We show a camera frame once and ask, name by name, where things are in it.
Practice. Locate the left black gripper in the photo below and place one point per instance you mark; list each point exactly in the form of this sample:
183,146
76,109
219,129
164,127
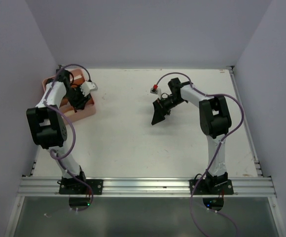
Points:
79,104

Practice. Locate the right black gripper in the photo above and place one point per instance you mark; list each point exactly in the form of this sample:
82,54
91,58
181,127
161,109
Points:
160,110

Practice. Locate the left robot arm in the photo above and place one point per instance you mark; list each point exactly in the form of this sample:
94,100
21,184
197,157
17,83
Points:
48,123

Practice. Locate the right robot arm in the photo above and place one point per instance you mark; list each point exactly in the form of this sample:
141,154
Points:
215,122

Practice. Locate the pink divided organizer tray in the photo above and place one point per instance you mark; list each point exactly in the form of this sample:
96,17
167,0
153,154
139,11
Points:
56,93

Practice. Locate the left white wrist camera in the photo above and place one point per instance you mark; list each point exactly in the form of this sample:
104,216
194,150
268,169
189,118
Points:
87,87

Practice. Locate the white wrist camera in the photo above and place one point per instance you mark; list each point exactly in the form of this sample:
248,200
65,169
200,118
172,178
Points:
156,90
87,87

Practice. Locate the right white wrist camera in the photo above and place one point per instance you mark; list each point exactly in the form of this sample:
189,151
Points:
156,90

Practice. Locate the aluminium mounting rail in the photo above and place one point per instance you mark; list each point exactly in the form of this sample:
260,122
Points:
256,187

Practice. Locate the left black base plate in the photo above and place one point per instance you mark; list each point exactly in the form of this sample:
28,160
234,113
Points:
73,187

